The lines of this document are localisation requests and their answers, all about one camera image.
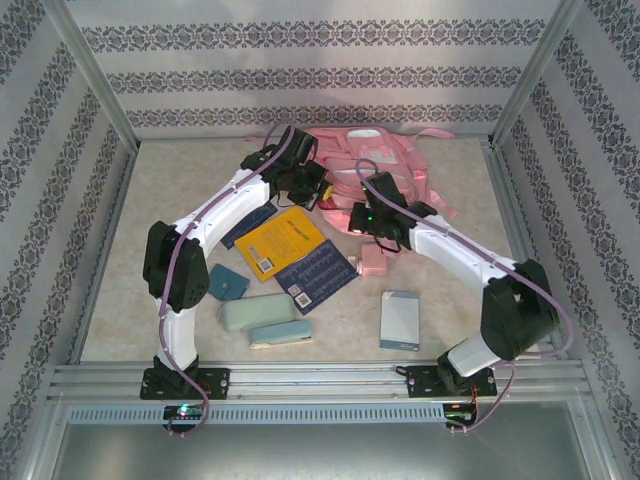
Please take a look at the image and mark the left controller board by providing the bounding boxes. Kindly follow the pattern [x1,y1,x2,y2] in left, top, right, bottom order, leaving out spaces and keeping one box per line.
[162,403,207,422]

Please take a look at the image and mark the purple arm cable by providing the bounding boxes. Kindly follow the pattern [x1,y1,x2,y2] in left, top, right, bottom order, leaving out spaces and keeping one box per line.
[355,158,574,436]
[158,122,301,440]

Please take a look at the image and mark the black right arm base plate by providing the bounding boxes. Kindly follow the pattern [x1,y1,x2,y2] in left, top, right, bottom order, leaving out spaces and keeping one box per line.
[405,364,497,400]

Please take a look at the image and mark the pink backpack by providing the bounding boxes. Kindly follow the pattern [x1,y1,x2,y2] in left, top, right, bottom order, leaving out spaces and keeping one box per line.
[244,125,459,236]

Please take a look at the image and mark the light blue stapler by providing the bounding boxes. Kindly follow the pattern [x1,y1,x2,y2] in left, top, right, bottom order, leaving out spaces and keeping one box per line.
[248,319,315,351]

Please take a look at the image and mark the slotted grey cable duct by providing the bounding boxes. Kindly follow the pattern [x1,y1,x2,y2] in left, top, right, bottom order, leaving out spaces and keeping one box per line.
[67,403,447,425]

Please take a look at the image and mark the controller board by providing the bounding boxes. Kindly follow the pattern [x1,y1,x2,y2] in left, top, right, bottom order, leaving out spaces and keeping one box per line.
[162,403,207,422]
[443,401,479,427]

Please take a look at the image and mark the aluminium frame post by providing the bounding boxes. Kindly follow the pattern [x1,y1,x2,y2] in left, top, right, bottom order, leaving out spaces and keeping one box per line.
[492,0,584,146]
[42,0,141,151]

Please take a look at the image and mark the aluminium mounting rail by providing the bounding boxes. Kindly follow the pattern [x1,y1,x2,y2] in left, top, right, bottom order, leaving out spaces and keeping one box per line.
[47,362,589,401]

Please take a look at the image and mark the dark blue book yellow label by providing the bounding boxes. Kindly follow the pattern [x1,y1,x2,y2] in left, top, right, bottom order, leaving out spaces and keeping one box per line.
[222,202,281,251]

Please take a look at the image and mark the small pink box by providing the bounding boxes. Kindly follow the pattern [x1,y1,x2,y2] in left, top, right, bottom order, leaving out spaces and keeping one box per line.
[348,243,387,278]

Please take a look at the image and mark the dark blue book text columns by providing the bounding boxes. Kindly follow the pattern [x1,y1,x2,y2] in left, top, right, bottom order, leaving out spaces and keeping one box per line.
[273,239,360,316]

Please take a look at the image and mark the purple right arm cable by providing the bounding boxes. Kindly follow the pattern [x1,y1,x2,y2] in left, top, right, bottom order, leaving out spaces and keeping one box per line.
[355,158,574,436]

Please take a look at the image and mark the right controller board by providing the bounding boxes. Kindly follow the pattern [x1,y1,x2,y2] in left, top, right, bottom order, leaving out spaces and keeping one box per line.
[443,401,479,427]

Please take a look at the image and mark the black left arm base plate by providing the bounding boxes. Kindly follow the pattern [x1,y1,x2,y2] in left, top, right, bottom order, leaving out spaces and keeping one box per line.
[139,367,232,401]

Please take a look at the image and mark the aluminium back rail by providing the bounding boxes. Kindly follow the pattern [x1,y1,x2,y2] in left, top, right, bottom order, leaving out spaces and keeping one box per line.
[137,132,494,146]

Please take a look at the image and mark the grey blue notebook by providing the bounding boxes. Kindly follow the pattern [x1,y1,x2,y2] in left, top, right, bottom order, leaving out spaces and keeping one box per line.
[378,289,421,351]

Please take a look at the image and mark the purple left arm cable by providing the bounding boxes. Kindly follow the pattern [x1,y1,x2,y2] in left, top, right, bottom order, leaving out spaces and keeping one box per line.
[158,122,301,440]

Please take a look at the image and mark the mint green pencil case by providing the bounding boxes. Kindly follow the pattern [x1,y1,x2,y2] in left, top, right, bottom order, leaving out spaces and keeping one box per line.
[219,293,296,333]

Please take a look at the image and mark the teal snap pouch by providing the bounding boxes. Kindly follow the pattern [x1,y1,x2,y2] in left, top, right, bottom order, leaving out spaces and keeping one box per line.
[208,263,250,303]

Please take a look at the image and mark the aluminium side rail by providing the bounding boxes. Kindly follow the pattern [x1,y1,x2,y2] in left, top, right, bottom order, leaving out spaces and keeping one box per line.
[479,139,589,366]
[69,144,139,366]

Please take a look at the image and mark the grey metal sheet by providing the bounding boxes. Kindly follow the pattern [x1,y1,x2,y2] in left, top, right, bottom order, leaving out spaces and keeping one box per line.
[47,399,609,480]

